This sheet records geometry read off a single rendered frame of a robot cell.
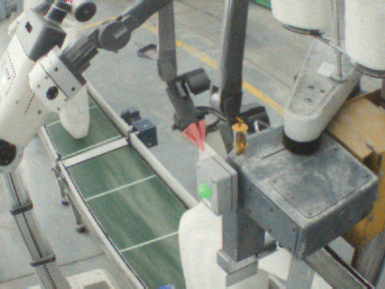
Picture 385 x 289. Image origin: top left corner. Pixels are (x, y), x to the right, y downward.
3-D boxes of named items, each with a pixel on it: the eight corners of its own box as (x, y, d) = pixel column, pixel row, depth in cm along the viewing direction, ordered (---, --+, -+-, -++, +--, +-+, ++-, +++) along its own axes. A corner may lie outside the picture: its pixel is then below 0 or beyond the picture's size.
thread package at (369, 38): (334, 51, 104) (328, -14, 94) (368, 44, 109) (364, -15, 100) (376, 79, 92) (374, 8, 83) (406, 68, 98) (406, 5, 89)
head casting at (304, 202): (219, 248, 124) (215, 139, 107) (301, 208, 133) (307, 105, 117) (285, 311, 101) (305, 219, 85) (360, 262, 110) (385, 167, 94)
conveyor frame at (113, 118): (13, 64, 451) (11, 52, 443) (51, 47, 469) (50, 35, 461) (63, 183, 281) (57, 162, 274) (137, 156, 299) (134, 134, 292)
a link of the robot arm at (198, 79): (160, 71, 168) (159, 65, 159) (195, 56, 168) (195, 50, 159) (176, 106, 167) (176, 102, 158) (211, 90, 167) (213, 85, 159)
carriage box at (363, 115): (311, 209, 137) (320, 107, 120) (379, 165, 150) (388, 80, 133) (358, 252, 119) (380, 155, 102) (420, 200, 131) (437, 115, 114)
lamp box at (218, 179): (198, 198, 112) (195, 161, 107) (217, 190, 114) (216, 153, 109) (217, 217, 107) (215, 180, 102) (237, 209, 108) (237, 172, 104)
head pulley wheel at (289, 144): (273, 140, 110) (273, 128, 109) (304, 126, 114) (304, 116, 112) (299, 160, 104) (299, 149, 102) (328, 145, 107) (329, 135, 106)
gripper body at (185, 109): (211, 113, 160) (200, 90, 161) (178, 125, 156) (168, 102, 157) (204, 121, 166) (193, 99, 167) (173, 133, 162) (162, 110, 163)
